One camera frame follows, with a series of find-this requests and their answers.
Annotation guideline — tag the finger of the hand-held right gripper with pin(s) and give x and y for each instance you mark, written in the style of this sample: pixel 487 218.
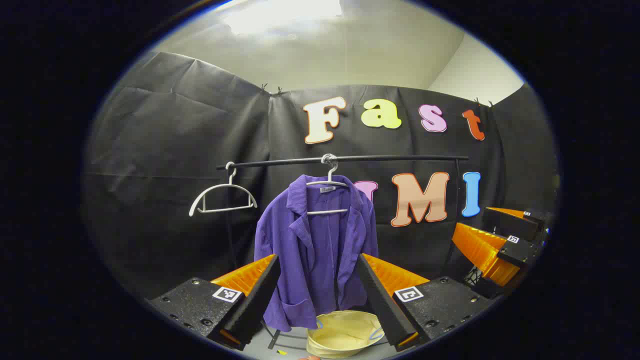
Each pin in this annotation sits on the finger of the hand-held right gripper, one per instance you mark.
pixel 507 225
pixel 520 252

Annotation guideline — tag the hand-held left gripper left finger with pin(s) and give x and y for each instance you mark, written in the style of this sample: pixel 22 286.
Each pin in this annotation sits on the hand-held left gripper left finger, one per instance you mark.
pixel 250 305

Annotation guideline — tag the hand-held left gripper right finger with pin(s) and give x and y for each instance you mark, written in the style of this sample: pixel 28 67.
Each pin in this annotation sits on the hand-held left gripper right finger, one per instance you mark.
pixel 382 305

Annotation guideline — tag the yellow fabric laundry hamper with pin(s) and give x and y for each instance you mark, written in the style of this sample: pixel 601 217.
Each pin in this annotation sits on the yellow fabric laundry hamper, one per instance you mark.
pixel 345 332

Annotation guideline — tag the purple ribbed jacket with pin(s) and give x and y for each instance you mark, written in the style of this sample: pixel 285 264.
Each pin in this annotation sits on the purple ribbed jacket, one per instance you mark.
pixel 320 250

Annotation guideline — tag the white plastic hanger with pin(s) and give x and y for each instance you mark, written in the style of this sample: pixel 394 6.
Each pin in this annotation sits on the white plastic hanger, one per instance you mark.
pixel 327 212
pixel 194 205

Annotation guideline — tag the black clothes rack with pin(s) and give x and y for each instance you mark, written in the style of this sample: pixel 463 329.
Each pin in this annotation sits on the black clothes rack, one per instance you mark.
pixel 400 158

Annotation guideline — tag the clear plastic hanger tie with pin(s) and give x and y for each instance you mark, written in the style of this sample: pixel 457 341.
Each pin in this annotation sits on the clear plastic hanger tie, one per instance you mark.
pixel 329 159

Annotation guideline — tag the black backdrop cloth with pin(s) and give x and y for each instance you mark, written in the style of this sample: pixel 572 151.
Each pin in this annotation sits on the black backdrop cloth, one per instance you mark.
pixel 175 150

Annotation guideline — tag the ceiling light panel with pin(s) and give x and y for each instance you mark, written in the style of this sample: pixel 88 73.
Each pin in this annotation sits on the ceiling light panel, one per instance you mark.
pixel 280 15

